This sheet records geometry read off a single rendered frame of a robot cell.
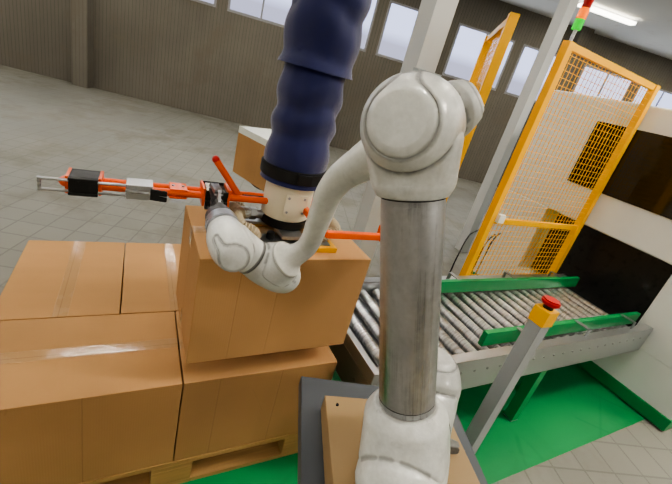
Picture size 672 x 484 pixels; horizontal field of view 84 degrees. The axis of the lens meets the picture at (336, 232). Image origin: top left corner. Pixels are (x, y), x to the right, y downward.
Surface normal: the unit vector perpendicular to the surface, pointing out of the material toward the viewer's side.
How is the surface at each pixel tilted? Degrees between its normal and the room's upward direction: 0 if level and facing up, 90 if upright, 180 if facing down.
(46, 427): 90
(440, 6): 90
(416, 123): 82
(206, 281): 90
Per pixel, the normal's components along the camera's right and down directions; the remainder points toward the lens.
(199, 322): 0.43, 0.45
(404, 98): -0.37, 0.21
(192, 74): 0.08, 0.41
